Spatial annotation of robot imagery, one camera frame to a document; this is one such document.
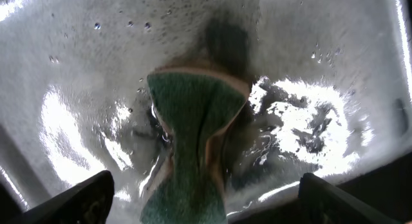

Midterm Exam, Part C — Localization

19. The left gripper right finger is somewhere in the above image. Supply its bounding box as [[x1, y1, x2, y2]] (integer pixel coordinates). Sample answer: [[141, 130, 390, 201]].
[[298, 173, 398, 224]]

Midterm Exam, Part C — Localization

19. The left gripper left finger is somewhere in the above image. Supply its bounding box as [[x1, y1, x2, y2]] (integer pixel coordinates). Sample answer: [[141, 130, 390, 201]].
[[6, 170, 115, 224]]

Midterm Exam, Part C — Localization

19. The dark green sponge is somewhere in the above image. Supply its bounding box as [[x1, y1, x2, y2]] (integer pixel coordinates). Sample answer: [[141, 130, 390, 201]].
[[140, 67, 250, 223]]

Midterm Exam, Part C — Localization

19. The black water tray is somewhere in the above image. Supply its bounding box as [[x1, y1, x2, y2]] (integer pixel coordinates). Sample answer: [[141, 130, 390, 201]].
[[1, 0, 411, 223]]

